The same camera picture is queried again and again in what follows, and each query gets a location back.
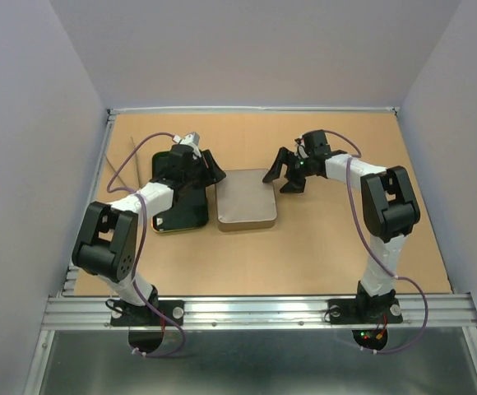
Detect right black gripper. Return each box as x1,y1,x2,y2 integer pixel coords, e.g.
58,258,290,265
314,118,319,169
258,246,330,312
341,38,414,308
263,146,314,193

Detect dark green metal tray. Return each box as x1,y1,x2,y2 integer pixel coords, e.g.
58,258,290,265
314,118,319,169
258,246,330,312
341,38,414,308
151,151,209,232

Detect gold tin lid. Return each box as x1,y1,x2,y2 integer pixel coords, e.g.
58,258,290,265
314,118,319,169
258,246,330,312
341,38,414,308
215,168,277,221

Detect metal serving tongs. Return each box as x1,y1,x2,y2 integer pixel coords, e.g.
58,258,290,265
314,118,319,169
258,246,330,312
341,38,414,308
104,150,143,189

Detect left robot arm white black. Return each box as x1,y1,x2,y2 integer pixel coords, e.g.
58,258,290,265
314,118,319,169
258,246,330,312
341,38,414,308
72,143,226,324

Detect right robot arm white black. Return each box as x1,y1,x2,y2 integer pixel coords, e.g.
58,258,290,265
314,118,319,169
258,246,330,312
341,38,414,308
262,129,420,324

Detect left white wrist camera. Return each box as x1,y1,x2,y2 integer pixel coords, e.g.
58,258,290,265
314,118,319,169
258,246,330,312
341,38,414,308
172,132,200,147

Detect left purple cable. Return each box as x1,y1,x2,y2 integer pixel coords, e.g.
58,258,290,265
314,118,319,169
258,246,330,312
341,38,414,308
106,131,187,358

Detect purple cable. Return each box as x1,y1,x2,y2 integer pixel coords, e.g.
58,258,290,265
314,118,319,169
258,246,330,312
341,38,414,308
106,131,187,358
324,129,429,356

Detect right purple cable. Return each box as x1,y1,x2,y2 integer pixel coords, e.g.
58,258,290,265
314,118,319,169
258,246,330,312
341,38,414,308
324,129,429,356

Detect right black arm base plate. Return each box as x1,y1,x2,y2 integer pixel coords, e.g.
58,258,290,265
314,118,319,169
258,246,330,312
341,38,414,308
327,299,403,325

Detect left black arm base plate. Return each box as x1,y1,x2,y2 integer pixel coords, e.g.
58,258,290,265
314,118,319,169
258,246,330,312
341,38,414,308
104,299,185,327

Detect aluminium frame rail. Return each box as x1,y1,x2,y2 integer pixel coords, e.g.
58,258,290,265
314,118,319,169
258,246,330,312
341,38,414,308
41,294,477,332

